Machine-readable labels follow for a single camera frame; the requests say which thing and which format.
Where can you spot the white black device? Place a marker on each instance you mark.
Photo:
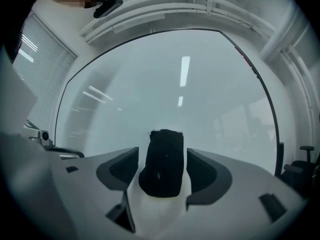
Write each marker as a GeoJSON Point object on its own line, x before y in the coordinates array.
{"type": "Point", "coordinates": [165, 164]}

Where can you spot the black office chair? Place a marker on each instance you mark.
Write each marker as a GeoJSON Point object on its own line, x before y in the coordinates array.
{"type": "Point", "coordinates": [300, 169]}

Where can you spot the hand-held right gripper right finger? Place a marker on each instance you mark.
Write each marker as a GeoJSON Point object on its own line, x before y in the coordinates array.
{"type": "Point", "coordinates": [237, 196]}

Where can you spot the black-framed whiteboard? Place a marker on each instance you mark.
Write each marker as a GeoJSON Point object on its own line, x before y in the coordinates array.
{"type": "Point", "coordinates": [150, 84]}

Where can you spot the red tape strip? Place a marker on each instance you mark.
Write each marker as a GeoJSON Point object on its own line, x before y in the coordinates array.
{"type": "Point", "coordinates": [246, 58]}

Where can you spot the thick white pipe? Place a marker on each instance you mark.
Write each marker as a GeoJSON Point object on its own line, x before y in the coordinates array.
{"type": "Point", "coordinates": [277, 39]}

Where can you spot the black head-worn camera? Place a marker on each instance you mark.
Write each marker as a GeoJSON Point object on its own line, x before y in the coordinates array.
{"type": "Point", "coordinates": [107, 7]}

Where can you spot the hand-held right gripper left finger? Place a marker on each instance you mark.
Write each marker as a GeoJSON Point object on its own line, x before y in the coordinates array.
{"type": "Point", "coordinates": [87, 184]}

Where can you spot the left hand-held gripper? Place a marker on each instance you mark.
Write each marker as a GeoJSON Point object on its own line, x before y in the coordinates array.
{"type": "Point", "coordinates": [43, 136]}

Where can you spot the bundle of white pipes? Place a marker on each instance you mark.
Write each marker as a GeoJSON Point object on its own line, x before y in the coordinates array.
{"type": "Point", "coordinates": [175, 7]}

